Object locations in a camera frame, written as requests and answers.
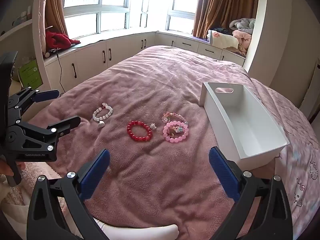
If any white bead bracelet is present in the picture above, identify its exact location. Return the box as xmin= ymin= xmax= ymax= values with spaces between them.
xmin=92 ymin=102 xmax=114 ymax=130

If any grey blanket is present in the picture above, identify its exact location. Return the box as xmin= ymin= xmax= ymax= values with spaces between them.
xmin=229 ymin=18 xmax=256 ymax=32

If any white storage box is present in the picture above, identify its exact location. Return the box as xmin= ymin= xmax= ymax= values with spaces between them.
xmin=199 ymin=81 xmax=290 ymax=168

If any clear pink crystal bracelet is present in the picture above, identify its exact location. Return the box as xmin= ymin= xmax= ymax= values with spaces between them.
xmin=162 ymin=112 xmax=188 ymax=125

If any pink bead bracelet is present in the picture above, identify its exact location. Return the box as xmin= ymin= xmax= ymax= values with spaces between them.
xmin=162 ymin=120 xmax=189 ymax=143

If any red bead bracelet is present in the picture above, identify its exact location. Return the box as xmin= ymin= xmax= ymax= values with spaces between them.
xmin=126 ymin=120 xmax=153 ymax=143

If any fluffy light pink blanket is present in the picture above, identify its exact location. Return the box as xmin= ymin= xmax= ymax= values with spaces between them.
xmin=0 ymin=161 xmax=69 ymax=232

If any green box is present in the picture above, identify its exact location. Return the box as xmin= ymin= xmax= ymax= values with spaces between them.
xmin=18 ymin=59 xmax=43 ymax=89

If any pink fluffy clothing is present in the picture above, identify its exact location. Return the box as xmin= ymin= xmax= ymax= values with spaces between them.
xmin=232 ymin=29 xmax=252 ymax=55

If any black cable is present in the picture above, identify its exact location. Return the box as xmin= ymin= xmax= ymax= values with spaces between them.
xmin=56 ymin=47 xmax=63 ymax=93

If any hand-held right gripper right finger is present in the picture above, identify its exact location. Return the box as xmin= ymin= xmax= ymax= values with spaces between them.
xmin=209 ymin=146 xmax=293 ymax=240

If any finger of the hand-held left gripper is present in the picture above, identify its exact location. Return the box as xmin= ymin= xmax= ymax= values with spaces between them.
xmin=6 ymin=116 xmax=82 ymax=153
xmin=7 ymin=87 xmax=60 ymax=117

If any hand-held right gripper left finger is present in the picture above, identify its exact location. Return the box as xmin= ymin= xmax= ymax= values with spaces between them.
xmin=26 ymin=149 xmax=111 ymax=240

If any person's left hand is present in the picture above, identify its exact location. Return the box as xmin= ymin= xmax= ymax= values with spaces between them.
xmin=0 ymin=154 xmax=15 ymax=177

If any white window seat cabinet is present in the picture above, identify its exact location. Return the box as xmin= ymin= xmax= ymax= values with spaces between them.
xmin=44 ymin=31 xmax=247 ymax=93

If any brown curtain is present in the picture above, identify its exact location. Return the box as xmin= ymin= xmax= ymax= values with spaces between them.
xmin=42 ymin=0 xmax=69 ymax=38
xmin=192 ymin=0 xmax=259 ymax=40

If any white wall shelf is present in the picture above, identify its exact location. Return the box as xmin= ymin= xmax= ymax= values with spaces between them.
xmin=0 ymin=17 xmax=34 ymax=41

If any cartoon cat printed sheet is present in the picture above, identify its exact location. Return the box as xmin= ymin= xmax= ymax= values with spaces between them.
xmin=250 ymin=77 xmax=320 ymax=230

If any red cloth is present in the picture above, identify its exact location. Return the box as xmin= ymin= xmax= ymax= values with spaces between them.
xmin=45 ymin=31 xmax=81 ymax=51

